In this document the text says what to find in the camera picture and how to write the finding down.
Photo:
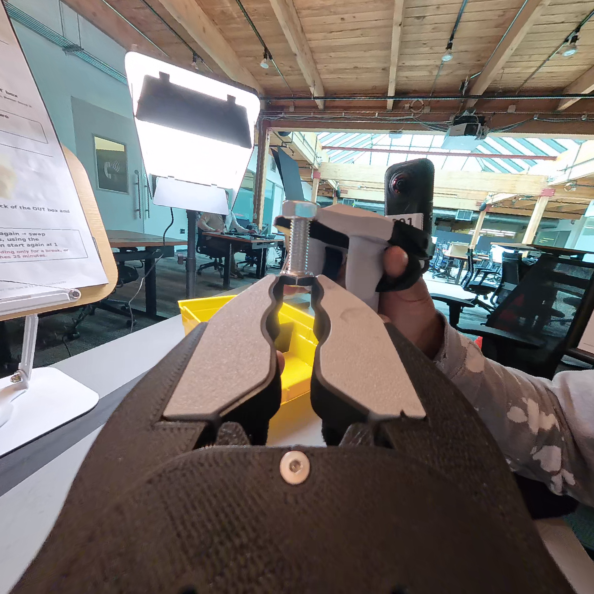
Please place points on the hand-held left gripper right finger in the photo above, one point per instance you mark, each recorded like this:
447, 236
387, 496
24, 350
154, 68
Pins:
366, 366

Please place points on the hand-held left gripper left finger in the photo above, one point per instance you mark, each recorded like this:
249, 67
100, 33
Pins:
222, 362

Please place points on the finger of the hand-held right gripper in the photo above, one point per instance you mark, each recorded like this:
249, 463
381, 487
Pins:
282, 224
357, 225

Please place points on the steel hex bolt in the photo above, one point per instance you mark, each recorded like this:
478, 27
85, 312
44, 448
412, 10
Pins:
298, 246

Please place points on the yellow plastic bin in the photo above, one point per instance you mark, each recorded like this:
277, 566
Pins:
204, 313

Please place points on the person's right forearm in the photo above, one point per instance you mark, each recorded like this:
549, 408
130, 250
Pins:
533, 417

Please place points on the person's right hand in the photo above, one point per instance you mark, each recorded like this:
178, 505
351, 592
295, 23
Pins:
413, 315

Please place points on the dark top desk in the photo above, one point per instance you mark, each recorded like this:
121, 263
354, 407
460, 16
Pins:
250, 237

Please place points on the grey bin divider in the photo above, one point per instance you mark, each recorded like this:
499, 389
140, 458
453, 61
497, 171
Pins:
285, 336

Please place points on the ceiling projector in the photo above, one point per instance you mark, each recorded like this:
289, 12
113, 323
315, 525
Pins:
464, 132

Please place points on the row of black office chairs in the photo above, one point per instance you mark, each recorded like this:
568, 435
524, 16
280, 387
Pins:
482, 278

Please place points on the studio light panel on stand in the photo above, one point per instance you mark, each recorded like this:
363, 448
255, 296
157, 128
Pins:
185, 144

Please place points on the tall wooden desk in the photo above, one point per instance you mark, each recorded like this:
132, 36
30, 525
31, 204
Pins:
543, 248

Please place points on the brown top desk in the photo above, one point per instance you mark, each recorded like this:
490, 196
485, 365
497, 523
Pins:
139, 239

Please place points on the black mesh office chair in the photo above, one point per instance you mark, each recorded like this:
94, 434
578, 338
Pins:
533, 301

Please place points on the wooden document stand white base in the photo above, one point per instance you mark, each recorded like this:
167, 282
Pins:
100, 241

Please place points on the grey door with dark window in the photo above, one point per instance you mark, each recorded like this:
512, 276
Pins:
111, 167

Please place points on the printed instruction sheet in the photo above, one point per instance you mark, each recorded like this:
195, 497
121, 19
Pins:
46, 185

